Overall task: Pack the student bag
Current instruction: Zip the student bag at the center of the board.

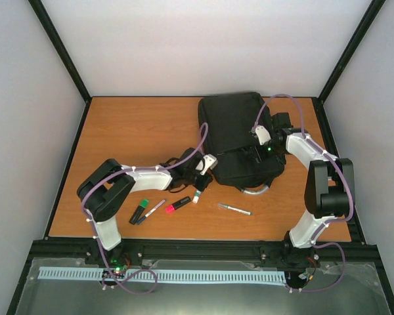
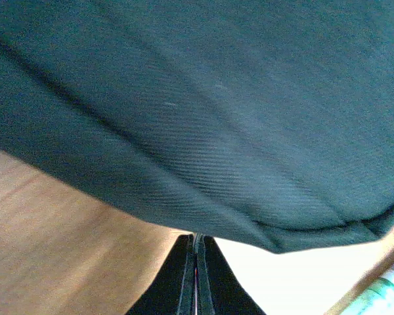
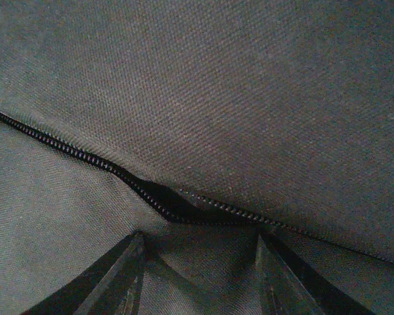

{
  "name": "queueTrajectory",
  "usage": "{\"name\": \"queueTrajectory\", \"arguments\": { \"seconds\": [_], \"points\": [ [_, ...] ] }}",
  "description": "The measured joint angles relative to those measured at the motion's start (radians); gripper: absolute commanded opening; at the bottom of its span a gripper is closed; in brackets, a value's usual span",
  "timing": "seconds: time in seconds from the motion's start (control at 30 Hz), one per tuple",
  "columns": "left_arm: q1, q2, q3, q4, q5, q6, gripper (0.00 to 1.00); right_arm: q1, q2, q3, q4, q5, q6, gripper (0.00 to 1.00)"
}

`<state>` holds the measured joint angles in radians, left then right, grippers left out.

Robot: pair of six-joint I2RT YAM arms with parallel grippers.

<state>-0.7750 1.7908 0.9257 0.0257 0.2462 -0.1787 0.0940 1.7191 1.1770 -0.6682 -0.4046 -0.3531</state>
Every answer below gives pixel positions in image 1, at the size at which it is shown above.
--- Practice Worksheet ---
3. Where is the blue white marker pen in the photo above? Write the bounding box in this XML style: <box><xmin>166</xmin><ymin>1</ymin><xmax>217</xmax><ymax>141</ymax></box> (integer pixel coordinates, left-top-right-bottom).
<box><xmin>135</xmin><ymin>199</ymin><xmax>165</xmax><ymax>224</ymax></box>

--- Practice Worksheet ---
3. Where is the green black highlighter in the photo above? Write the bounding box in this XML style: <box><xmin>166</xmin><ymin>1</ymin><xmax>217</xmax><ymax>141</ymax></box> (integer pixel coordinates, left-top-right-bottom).
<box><xmin>129</xmin><ymin>199</ymin><xmax>149</xmax><ymax>225</ymax></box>

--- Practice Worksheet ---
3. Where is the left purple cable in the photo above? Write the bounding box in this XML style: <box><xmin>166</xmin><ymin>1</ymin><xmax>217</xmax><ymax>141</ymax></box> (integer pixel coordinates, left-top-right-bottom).
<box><xmin>81</xmin><ymin>123</ymin><xmax>209</xmax><ymax>295</ymax></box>

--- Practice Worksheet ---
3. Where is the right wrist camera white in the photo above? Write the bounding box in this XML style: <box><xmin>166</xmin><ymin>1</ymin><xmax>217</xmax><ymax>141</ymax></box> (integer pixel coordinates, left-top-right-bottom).
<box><xmin>252</xmin><ymin>125</ymin><xmax>271</xmax><ymax>146</ymax></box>

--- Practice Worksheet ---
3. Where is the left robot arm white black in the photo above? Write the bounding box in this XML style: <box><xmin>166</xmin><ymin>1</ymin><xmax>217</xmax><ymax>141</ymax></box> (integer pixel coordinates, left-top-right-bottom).
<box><xmin>76</xmin><ymin>148</ymin><xmax>218</xmax><ymax>264</ymax></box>

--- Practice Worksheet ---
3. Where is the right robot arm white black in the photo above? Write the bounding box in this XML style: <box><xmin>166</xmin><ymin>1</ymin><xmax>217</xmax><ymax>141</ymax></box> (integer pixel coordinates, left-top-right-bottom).
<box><xmin>252</xmin><ymin>113</ymin><xmax>355</xmax><ymax>266</ymax></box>

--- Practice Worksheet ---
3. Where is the left black frame post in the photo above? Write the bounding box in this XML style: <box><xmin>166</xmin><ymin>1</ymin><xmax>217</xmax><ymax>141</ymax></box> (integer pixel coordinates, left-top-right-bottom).
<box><xmin>28</xmin><ymin>0</ymin><xmax>92</xmax><ymax>104</ymax></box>

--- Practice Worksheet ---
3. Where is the pink black highlighter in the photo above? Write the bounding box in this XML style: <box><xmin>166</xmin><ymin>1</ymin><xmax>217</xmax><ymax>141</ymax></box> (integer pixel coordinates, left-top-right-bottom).
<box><xmin>165</xmin><ymin>196</ymin><xmax>191</xmax><ymax>214</ymax></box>

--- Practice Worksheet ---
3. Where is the white glue stick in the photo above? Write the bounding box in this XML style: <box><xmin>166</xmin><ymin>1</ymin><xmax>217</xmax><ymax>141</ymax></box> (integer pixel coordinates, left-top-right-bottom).
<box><xmin>192</xmin><ymin>190</ymin><xmax>201</xmax><ymax>203</ymax></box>

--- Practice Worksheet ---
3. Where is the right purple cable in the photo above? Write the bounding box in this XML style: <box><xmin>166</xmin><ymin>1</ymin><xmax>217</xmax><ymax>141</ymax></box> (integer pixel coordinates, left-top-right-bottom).
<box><xmin>251</xmin><ymin>93</ymin><xmax>355</xmax><ymax>293</ymax></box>

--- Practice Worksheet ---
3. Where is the right black frame post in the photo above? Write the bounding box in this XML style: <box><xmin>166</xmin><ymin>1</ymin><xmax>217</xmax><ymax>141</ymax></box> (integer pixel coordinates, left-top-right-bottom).
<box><xmin>318</xmin><ymin>0</ymin><xmax>386</xmax><ymax>105</ymax></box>

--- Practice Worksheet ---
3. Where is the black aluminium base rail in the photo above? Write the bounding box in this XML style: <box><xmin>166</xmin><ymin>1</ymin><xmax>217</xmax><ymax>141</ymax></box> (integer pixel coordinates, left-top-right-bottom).
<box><xmin>26</xmin><ymin>238</ymin><xmax>383</xmax><ymax>270</ymax></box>

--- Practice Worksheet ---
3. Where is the silver white pen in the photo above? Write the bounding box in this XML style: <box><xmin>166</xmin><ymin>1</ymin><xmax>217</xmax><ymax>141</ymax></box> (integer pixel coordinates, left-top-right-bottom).
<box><xmin>217</xmin><ymin>203</ymin><xmax>252</xmax><ymax>216</ymax></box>

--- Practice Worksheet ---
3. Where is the purple cable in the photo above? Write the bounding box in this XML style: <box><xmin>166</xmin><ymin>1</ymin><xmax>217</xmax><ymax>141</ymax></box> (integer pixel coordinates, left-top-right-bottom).
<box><xmin>251</xmin><ymin>93</ymin><xmax>355</xmax><ymax>293</ymax></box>
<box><xmin>81</xmin><ymin>123</ymin><xmax>209</xmax><ymax>295</ymax></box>

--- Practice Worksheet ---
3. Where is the light blue cable duct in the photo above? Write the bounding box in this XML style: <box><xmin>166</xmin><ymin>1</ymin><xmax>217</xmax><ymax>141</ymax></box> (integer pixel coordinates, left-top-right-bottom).
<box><xmin>37</xmin><ymin>266</ymin><xmax>286</xmax><ymax>285</ymax></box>

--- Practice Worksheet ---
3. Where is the black frame post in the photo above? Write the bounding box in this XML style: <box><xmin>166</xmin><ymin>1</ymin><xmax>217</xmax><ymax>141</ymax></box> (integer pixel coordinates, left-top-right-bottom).
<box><xmin>28</xmin><ymin>0</ymin><xmax>92</xmax><ymax>104</ymax></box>
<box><xmin>318</xmin><ymin>0</ymin><xmax>386</xmax><ymax>105</ymax></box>

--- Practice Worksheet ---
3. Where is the black student backpack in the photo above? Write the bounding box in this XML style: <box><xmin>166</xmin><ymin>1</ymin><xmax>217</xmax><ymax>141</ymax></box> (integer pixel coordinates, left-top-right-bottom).
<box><xmin>198</xmin><ymin>92</ymin><xmax>286</xmax><ymax>196</ymax></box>

